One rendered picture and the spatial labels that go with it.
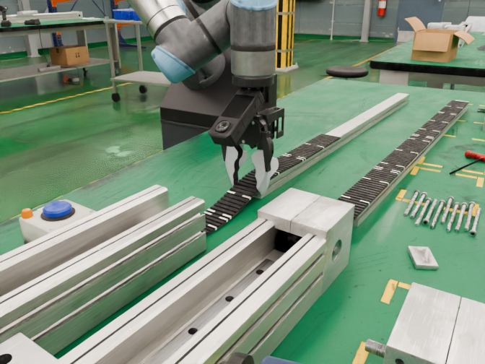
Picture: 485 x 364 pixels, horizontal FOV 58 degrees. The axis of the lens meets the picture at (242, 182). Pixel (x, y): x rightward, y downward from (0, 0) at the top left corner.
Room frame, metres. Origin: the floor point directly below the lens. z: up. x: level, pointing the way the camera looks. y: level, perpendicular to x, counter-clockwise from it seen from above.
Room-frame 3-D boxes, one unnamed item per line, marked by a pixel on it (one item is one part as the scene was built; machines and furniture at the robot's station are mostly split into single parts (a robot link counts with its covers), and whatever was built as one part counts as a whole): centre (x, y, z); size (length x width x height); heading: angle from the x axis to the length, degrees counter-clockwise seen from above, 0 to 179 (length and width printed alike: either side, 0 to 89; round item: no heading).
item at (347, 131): (1.16, -0.29, 0.79); 0.96 x 0.04 x 0.03; 145
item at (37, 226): (0.57, 0.26, 0.81); 0.10 x 0.08 x 0.06; 55
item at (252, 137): (0.77, -0.02, 0.95); 0.09 x 0.08 x 0.12; 145
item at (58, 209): (0.58, 0.27, 0.84); 0.04 x 0.04 x 0.02
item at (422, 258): (0.55, -0.26, 0.78); 0.05 x 0.03 x 0.01; 174
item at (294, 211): (0.54, -0.08, 0.83); 0.12 x 0.09 x 0.10; 55
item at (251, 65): (0.76, -0.02, 1.03); 0.08 x 0.08 x 0.05
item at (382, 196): (1.05, -0.45, 0.79); 0.96 x 0.04 x 0.03; 145
